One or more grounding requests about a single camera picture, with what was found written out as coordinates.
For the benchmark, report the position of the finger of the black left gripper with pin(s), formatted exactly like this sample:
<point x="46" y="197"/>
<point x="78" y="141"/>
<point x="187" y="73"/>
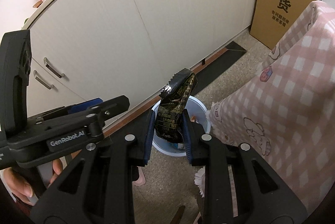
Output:
<point x="110" y="108"/>

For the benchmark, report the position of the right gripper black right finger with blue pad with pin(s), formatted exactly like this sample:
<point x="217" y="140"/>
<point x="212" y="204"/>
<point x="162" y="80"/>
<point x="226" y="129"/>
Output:
<point x="240" y="186"/>

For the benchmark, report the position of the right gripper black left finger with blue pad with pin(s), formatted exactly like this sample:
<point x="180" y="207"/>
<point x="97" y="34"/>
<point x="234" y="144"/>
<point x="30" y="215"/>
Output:
<point x="96" y="186"/>

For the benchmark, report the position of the black snack wrapper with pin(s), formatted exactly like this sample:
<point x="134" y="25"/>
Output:
<point x="174" y="97"/>

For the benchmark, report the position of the light blue trash bin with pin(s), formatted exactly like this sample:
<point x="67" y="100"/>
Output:
<point x="197" y="125"/>

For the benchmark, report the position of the person's left hand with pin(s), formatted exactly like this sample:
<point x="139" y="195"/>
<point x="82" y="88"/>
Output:
<point x="19" y="185"/>

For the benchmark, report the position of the white low cabinet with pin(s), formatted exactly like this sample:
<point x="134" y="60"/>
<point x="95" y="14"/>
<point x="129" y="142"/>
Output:
<point x="108" y="48"/>

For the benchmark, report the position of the pink checkered bed blanket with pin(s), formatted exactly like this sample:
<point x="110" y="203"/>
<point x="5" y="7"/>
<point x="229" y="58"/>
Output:
<point x="286" y="112"/>

